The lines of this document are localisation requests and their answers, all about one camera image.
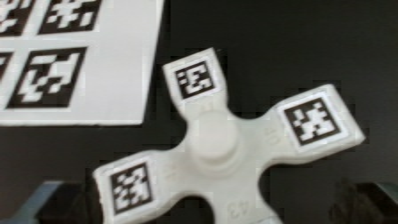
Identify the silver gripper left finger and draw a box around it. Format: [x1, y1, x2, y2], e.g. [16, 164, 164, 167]
[6, 180, 98, 224]

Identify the white cross-shaped table base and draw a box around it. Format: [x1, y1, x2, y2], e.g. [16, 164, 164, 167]
[93, 49, 365, 224]

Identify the white marker sheet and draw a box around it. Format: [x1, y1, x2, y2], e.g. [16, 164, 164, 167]
[0, 0, 166, 127]

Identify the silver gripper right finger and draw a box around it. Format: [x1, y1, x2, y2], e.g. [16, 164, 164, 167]
[331, 179, 398, 224]

